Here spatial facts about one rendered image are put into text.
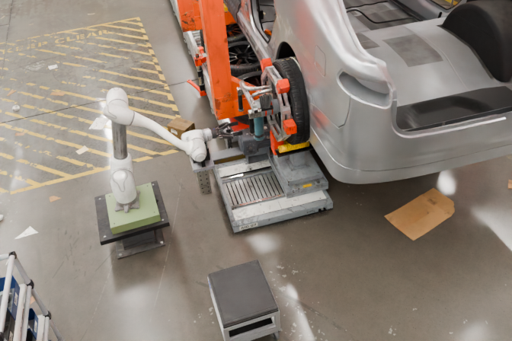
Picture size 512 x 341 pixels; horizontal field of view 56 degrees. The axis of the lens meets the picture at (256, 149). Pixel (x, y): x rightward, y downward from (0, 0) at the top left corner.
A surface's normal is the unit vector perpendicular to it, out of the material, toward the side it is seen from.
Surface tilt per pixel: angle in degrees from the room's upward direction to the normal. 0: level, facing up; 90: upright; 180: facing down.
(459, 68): 22
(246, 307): 0
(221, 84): 90
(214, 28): 90
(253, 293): 0
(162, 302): 0
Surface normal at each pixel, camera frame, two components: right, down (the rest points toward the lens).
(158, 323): -0.06, -0.79
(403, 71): 0.04, -0.51
